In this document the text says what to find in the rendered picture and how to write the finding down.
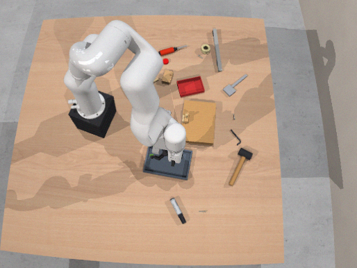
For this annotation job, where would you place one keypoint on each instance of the red rectangular tray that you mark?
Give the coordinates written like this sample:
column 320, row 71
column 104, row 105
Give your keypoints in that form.
column 189, row 86

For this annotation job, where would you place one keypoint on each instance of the red-handled screwdriver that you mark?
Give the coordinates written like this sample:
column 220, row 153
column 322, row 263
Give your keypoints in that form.
column 169, row 50

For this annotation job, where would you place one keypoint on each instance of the beige cylindrical collar with hole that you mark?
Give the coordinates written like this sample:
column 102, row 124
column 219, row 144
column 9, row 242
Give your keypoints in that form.
column 205, row 46

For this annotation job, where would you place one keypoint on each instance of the white marker with black cap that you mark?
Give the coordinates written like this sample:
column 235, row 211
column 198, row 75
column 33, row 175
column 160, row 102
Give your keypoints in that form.
column 178, row 210

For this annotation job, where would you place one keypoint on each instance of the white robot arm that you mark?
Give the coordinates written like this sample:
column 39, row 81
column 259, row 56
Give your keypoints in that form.
column 96, row 56

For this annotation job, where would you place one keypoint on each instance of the black-headed mallet with wooden handle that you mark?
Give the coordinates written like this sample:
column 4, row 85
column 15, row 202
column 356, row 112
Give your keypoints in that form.
column 244, row 155

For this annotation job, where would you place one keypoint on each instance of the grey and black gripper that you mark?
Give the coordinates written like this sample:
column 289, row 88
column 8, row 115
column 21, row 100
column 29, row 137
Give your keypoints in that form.
column 176, row 158

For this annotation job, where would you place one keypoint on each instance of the long grey metal bar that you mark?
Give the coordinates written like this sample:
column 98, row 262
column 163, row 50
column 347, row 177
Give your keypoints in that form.
column 219, row 64

